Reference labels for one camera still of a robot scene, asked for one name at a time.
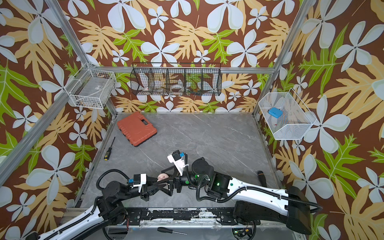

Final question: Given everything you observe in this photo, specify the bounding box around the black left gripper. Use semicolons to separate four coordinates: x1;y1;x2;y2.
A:
118;174;164;202

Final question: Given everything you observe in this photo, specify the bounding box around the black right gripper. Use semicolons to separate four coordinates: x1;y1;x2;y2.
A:
156;165;211;198

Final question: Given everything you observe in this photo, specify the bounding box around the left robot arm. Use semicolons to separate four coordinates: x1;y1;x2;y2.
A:
25;169;164;240

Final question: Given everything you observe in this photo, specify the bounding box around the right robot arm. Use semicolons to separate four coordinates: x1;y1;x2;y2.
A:
154;157;323;235

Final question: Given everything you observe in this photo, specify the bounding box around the red plastic tool case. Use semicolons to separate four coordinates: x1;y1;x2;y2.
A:
117;112;158;147

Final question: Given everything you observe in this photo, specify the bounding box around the blue case in basket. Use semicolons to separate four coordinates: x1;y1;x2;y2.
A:
268;108;283;119

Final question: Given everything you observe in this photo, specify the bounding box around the black screwdriver front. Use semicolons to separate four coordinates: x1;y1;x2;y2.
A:
157;227;187;235

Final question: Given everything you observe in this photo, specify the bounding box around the yellow black screwdriver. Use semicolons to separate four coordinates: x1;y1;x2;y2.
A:
104;138;116;161

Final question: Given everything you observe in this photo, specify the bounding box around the white mesh basket right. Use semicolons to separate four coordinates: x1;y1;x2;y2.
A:
259;89;317;141

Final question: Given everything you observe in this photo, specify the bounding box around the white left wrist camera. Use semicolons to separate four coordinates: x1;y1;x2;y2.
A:
128;174;147;193

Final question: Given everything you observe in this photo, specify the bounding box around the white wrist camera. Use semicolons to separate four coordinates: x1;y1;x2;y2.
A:
167;150;187;176
128;174;147;193

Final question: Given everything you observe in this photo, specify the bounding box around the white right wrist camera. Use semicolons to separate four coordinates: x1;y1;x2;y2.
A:
167;150;187;176

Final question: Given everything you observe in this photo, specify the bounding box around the black wire basket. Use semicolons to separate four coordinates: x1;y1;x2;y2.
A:
130;63;223;96

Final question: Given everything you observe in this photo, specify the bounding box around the white wire basket left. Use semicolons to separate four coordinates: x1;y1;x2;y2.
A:
66;65;117;109

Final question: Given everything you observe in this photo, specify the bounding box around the aluminium frame post left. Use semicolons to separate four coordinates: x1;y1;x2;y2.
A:
46;1;117;117

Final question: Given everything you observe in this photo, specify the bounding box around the aluminium frame post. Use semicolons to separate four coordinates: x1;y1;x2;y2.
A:
46;1;117;117
258;1;316;103

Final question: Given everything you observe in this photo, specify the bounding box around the aluminium frame post right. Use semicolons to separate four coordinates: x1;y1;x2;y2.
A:
258;1;316;103

